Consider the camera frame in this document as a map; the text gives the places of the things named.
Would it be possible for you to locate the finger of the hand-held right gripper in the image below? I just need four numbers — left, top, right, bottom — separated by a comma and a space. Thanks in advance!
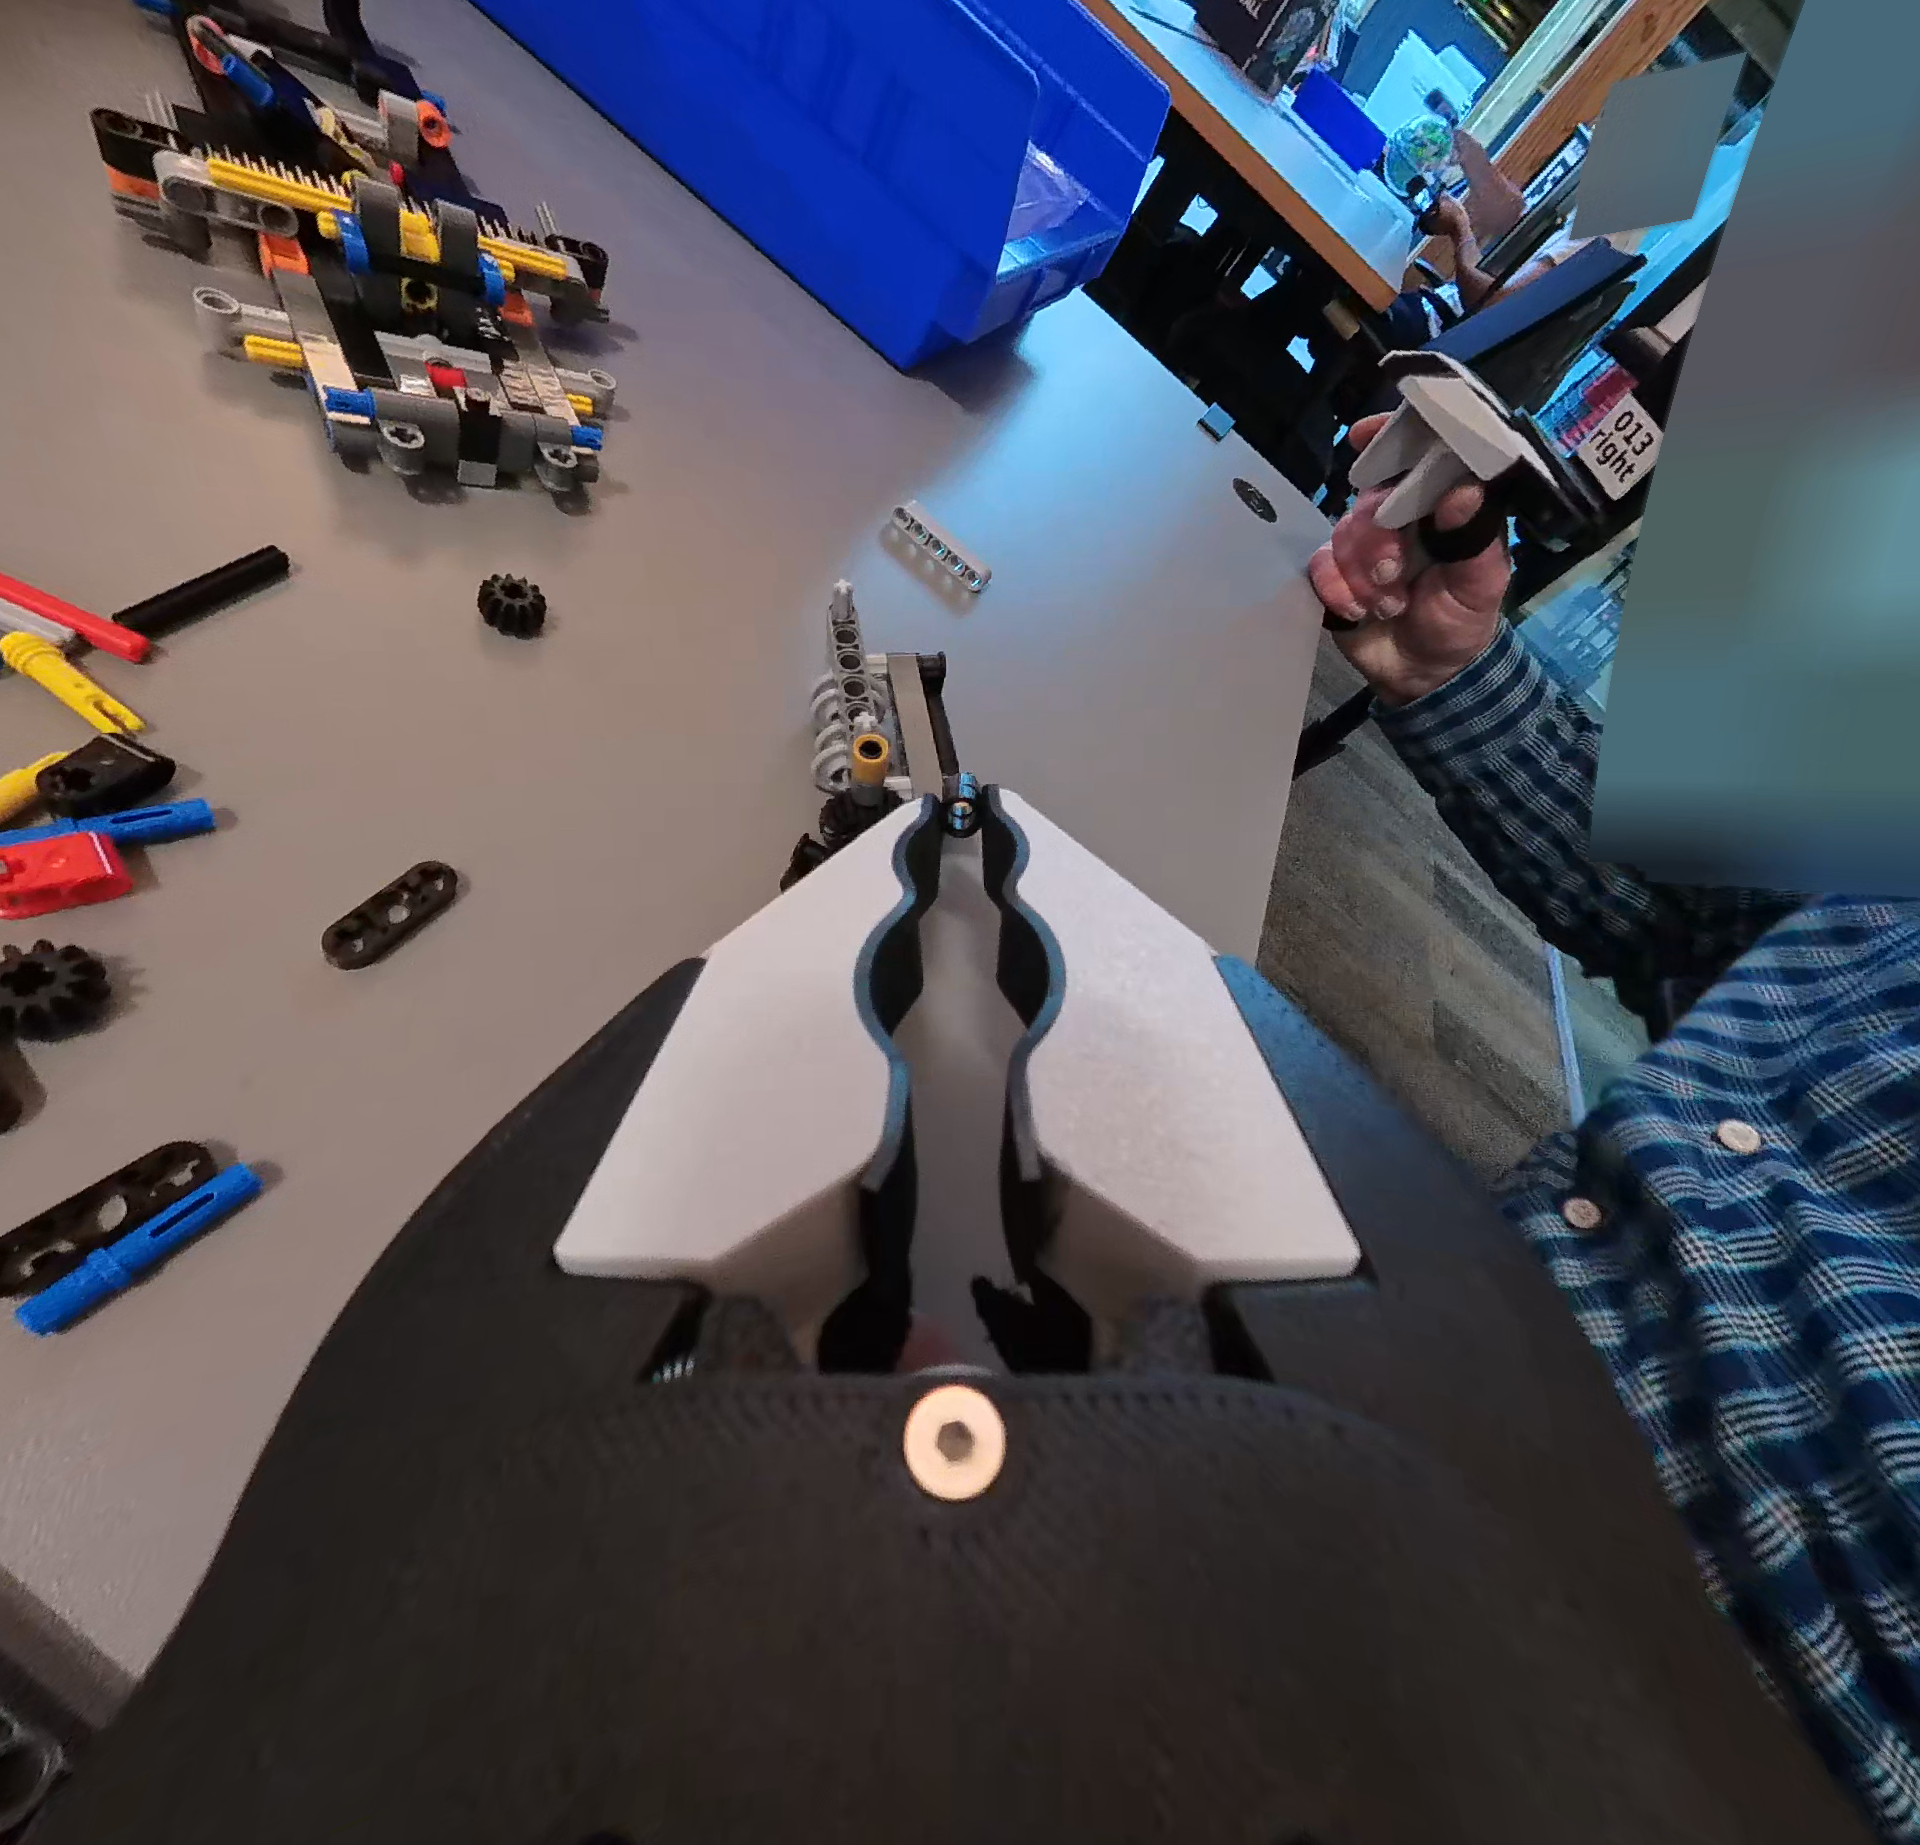
1348, 412, 1479, 529
1377, 349, 1553, 482

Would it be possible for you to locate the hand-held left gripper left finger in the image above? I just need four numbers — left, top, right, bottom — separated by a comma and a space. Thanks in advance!
554, 796, 938, 1375

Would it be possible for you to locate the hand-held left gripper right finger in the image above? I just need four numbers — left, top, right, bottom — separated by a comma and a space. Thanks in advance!
982, 794, 1362, 1375

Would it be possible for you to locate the grey lego engine assembly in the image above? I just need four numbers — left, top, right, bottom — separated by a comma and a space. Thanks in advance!
780, 582, 963, 888

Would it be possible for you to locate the pile of lego pieces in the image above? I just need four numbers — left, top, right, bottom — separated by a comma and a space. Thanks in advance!
0, 630, 218, 1127

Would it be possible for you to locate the person's right forearm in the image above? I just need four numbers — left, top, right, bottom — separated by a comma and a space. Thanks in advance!
1372, 621, 1801, 1008

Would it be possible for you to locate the black thin lego liftarm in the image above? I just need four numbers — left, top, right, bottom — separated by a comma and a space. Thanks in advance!
320, 859, 462, 974

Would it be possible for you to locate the grey holed lego plate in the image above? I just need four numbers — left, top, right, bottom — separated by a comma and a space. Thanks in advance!
888, 501, 994, 593

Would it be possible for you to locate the blue lego pin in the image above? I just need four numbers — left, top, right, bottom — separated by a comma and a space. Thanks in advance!
14, 1161, 263, 1338

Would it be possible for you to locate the black short lego beam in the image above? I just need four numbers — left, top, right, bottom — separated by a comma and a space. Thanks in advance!
0, 1141, 218, 1298

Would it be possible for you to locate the black lego axle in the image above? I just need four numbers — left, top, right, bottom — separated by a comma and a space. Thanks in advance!
111, 545, 291, 640

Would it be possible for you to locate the red lego axle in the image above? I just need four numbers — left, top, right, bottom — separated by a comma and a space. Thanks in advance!
0, 571, 151, 665

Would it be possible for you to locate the large lego chassis assembly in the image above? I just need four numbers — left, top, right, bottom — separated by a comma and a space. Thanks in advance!
90, 0, 619, 503

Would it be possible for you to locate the person's right hand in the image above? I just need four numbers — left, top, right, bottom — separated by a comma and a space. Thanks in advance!
1304, 412, 1518, 706

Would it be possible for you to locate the small blue bin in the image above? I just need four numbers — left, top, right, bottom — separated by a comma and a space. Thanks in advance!
1290, 67, 1388, 173

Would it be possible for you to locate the wooden table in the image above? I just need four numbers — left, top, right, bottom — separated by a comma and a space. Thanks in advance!
1012, 0, 1426, 317

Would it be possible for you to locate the dark printed box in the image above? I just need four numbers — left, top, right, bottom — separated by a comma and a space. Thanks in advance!
1196, 0, 1341, 94

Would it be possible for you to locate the blue plastic bin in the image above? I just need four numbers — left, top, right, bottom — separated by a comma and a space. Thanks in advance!
382, 0, 1171, 375

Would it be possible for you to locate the wooden post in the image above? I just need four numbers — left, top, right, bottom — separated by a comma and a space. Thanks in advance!
1476, 0, 1779, 182

